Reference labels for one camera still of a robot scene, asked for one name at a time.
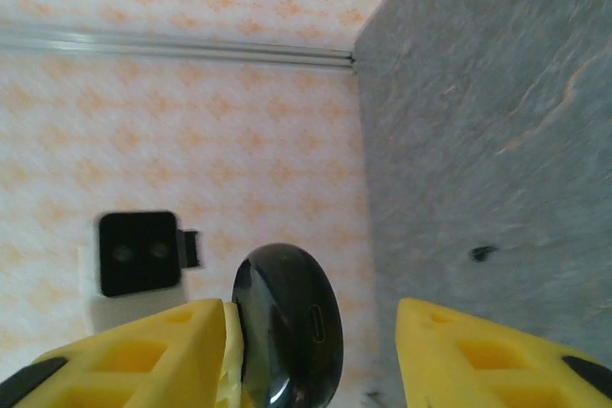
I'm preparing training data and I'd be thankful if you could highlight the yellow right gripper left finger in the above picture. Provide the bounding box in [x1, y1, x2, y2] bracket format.
[0, 297, 250, 408]

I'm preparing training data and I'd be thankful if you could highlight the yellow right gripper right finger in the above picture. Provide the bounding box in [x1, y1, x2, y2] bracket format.
[397, 296, 612, 408]

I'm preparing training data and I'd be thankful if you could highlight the aluminium frame post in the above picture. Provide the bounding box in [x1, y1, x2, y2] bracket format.
[0, 25, 359, 75]

